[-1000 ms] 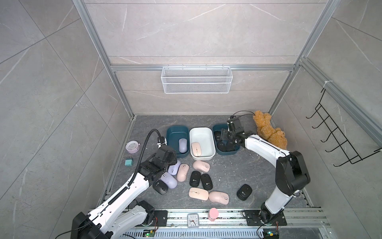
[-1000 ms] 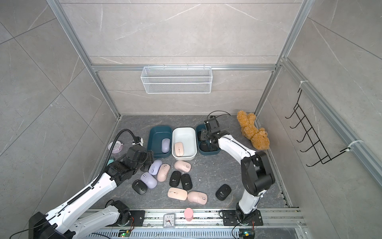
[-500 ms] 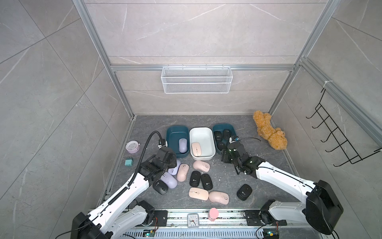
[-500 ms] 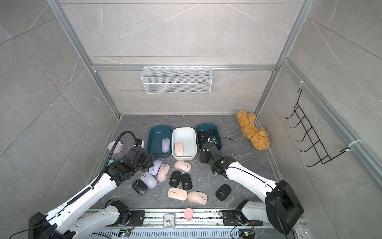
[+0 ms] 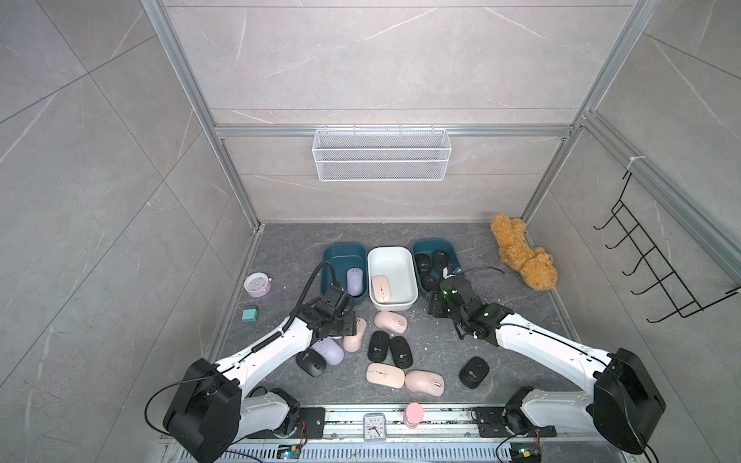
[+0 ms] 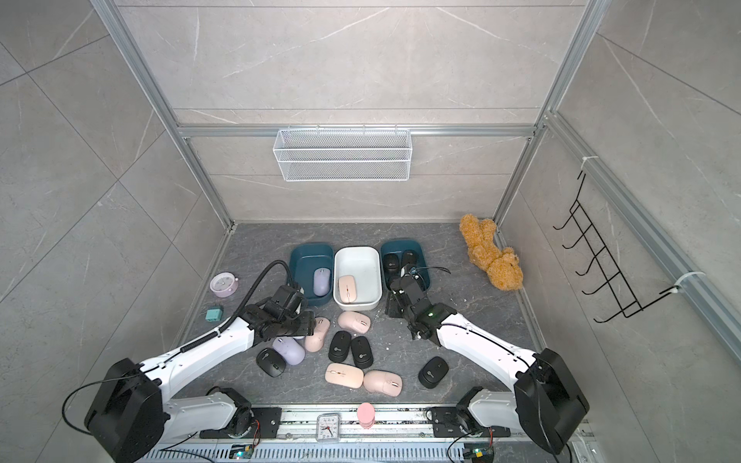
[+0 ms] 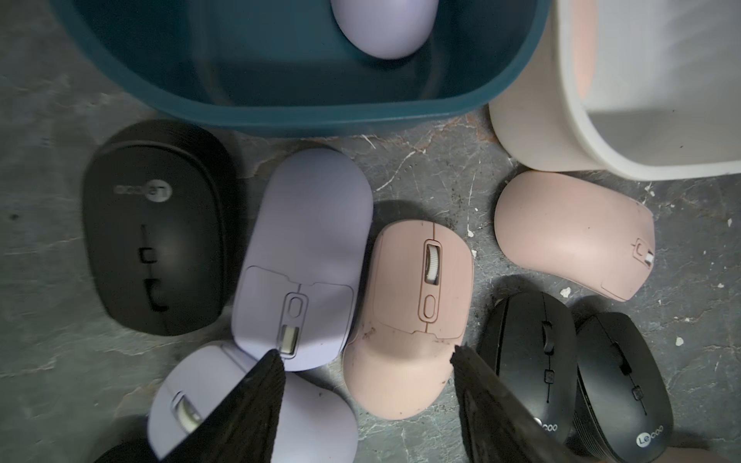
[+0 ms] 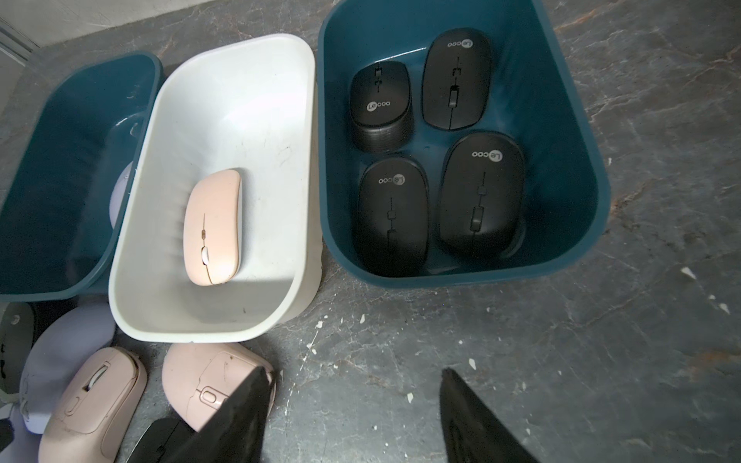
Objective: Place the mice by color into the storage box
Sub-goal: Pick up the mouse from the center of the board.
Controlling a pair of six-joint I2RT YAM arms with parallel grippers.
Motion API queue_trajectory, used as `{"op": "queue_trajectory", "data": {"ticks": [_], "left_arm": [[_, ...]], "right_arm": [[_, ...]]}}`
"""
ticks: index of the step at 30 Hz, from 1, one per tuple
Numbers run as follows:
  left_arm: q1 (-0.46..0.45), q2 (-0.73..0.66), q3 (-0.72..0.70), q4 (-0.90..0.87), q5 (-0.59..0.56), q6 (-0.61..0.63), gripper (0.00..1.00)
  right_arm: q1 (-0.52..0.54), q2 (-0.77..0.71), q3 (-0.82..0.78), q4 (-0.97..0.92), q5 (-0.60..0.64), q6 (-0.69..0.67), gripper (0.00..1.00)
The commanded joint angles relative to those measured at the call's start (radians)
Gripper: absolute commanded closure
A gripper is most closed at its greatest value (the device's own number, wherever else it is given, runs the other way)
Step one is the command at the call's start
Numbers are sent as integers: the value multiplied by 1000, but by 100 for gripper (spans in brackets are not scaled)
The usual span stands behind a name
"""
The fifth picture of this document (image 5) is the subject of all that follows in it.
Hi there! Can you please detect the black mouse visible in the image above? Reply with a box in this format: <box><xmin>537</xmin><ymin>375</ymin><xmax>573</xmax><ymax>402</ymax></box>
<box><xmin>368</xmin><ymin>330</ymin><xmax>390</xmax><ymax>363</ymax></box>
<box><xmin>432</xmin><ymin>250</ymin><xmax>450</xmax><ymax>272</ymax></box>
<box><xmin>459</xmin><ymin>356</ymin><xmax>490</xmax><ymax>389</ymax></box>
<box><xmin>421</xmin><ymin>274</ymin><xmax>440</xmax><ymax>292</ymax></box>
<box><xmin>415</xmin><ymin>253</ymin><xmax>433</xmax><ymax>279</ymax></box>
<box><xmin>295</xmin><ymin>348</ymin><xmax>327</xmax><ymax>378</ymax></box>
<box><xmin>389</xmin><ymin>336</ymin><xmax>414</xmax><ymax>370</ymax></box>

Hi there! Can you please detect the pink mouse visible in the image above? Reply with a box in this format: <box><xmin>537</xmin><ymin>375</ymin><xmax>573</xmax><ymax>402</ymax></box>
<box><xmin>374</xmin><ymin>311</ymin><xmax>408</xmax><ymax>334</ymax></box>
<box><xmin>370</xmin><ymin>275</ymin><xmax>392</xmax><ymax>304</ymax></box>
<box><xmin>343</xmin><ymin>318</ymin><xmax>368</xmax><ymax>353</ymax></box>
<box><xmin>366</xmin><ymin>363</ymin><xmax>405</xmax><ymax>389</ymax></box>
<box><xmin>404</xmin><ymin>370</ymin><xmax>445</xmax><ymax>397</ymax></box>

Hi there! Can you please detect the purple mouse bottom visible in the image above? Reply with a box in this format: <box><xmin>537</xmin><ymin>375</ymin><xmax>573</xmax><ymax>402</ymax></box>
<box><xmin>347</xmin><ymin>267</ymin><xmax>365</xmax><ymax>297</ymax></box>

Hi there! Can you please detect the purple mouse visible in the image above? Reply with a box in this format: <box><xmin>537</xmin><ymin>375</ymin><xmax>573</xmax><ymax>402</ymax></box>
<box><xmin>312</xmin><ymin>338</ymin><xmax>345</xmax><ymax>367</ymax></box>
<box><xmin>347</xmin><ymin>267</ymin><xmax>365</xmax><ymax>297</ymax></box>

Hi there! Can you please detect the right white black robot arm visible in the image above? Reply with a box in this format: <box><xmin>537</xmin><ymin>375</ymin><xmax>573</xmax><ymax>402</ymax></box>
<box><xmin>423</xmin><ymin>275</ymin><xmax>666</xmax><ymax>455</ymax></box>

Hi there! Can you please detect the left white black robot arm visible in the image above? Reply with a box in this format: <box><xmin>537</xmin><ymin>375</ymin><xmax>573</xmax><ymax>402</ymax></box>
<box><xmin>163</xmin><ymin>285</ymin><xmax>357</xmax><ymax>462</ymax></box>

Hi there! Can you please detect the left teal storage box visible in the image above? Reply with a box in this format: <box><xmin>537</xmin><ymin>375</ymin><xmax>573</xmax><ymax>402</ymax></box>
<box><xmin>320</xmin><ymin>242</ymin><xmax>369</xmax><ymax>306</ymax></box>

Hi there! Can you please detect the teal storage box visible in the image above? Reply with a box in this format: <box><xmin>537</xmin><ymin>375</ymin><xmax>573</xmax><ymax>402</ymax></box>
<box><xmin>411</xmin><ymin>238</ymin><xmax>460</xmax><ymax>298</ymax></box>
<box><xmin>320</xmin><ymin>242</ymin><xmax>369</xmax><ymax>306</ymax></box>

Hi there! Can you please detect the right teal storage box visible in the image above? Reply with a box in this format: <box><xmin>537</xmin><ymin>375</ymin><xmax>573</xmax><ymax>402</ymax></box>
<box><xmin>411</xmin><ymin>238</ymin><xmax>460</xmax><ymax>298</ymax></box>

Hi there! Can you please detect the white storage box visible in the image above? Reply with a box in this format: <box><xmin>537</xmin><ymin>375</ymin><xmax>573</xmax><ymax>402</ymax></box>
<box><xmin>367</xmin><ymin>246</ymin><xmax>419</xmax><ymax>312</ymax></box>

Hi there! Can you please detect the purple mouse middle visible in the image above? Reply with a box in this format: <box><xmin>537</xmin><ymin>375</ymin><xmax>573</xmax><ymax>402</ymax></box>
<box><xmin>312</xmin><ymin>338</ymin><xmax>345</xmax><ymax>367</ymax></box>

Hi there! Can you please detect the small teal block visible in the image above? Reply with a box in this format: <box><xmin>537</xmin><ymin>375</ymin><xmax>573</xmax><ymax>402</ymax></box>
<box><xmin>241</xmin><ymin>307</ymin><xmax>259</xmax><ymax>323</ymax></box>

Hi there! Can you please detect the brown teddy bear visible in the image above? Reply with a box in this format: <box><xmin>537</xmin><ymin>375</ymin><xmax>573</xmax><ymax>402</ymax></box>
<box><xmin>490</xmin><ymin>214</ymin><xmax>558</xmax><ymax>291</ymax></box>

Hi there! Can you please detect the small white desk clock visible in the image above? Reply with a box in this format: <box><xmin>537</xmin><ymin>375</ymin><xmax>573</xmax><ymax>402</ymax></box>
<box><xmin>363</xmin><ymin>413</ymin><xmax>387</xmax><ymax>444</ymax></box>

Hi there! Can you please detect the pink cylinder object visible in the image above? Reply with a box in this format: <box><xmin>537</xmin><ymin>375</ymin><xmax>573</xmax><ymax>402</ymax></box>
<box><xmin>403</xmin><ymin>402</ymin><xmax>425</xmax><ymax>429</ymax></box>

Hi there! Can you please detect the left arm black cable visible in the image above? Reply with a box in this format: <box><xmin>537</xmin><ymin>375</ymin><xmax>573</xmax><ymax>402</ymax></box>
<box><xmin>282</xmin><ymin>260</ymin><xmax>340</xmax><ymax>334</ymax></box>

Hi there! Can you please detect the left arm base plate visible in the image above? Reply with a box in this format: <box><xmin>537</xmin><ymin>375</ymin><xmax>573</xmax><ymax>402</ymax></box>
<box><xmin>288</xmin><ymin>407</ymin><xmax>326</xmax><ymax>440</ymax></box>

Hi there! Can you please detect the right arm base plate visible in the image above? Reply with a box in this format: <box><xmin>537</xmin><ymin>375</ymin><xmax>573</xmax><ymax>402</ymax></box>
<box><xmin>471</xmin><ymin>406</ymin><xmax>558</xmax><ymax>438</ymax></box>

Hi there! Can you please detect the white wire mesh basket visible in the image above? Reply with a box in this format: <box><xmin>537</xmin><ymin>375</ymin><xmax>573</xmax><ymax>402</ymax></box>
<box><xmin>312</xmin><ymin>128</ymin><xmax>452</xmax><ymax>182</ymax></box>

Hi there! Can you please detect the black wall hook rack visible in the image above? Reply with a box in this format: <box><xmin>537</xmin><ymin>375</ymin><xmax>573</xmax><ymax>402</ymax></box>
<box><xmin>592</xmin><ymin>172</ymin><xmax>740</xmax><ymax>324</ymax></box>

